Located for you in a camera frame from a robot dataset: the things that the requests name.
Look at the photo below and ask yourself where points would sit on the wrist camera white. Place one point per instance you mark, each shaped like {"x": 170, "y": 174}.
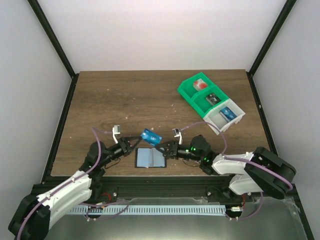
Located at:
{"x": 115, "y": 131}
{"x": 178, "y": 134}

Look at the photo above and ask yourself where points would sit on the black card in bin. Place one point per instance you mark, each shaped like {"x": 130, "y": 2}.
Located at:
{"x": 213, "y": 99}

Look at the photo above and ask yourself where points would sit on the light blue slotted cable duct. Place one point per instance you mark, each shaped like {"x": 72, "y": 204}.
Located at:
{"x": 201, "y": 210}

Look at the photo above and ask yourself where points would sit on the left black frame post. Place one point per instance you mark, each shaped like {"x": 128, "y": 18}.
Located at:
{"x": 44, "y": 22}

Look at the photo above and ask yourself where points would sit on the black card holder wallet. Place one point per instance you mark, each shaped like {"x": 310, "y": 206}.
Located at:
{"x": 149, "y": 158}

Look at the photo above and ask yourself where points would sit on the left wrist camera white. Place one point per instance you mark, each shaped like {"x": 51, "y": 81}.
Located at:
{"x": 115, "y": 131}

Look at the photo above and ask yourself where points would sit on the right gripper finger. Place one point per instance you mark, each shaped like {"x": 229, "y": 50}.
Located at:
{"x": 163, "y": 146}
{"x": 163, "y": 152}

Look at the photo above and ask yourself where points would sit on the blue credit card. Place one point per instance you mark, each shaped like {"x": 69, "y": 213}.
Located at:
{"x": 150, "y": 137}

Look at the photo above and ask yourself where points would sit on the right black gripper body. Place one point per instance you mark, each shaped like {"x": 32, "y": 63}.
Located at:
{"x": 174, "y": 150}

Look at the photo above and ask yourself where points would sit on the right black frame post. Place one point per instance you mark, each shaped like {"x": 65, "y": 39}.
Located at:
{"x": 279, "y": 22}

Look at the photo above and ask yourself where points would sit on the green white sorting bin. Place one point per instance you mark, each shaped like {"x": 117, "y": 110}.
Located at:
{"x": 206, "y": 111}

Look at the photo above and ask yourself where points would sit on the red white card in bin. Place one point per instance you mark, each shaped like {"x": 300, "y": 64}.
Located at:
{"x": 200, "y": 84}

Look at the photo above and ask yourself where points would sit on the blue card in bin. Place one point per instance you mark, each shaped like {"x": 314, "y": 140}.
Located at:
{"x": 227, "y": 114}

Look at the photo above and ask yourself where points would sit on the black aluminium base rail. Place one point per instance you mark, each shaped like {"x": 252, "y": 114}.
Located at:
{"x": 214, "y": 188}

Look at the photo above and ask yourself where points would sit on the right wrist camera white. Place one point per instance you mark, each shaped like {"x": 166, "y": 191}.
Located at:
{"x": 178, "y": 134}

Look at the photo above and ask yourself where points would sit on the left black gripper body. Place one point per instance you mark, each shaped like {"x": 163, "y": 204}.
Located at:
{"x": 124, "y": 147}

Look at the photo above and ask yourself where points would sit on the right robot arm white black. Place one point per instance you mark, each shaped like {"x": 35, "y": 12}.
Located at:
{"x": 260, "y": 171}

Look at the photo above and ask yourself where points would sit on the black frame post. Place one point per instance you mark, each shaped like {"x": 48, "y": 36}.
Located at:
{"x": 279, "y": 22}
{"x": 44, "y": 22}

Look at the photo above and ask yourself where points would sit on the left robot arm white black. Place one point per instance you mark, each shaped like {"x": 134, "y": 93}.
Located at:
{"x": 36, "y": 215}

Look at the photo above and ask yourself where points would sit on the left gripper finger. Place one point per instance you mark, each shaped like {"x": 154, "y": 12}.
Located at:
{"x": 133, "y": 139}
{"x": 132, "y": 147}

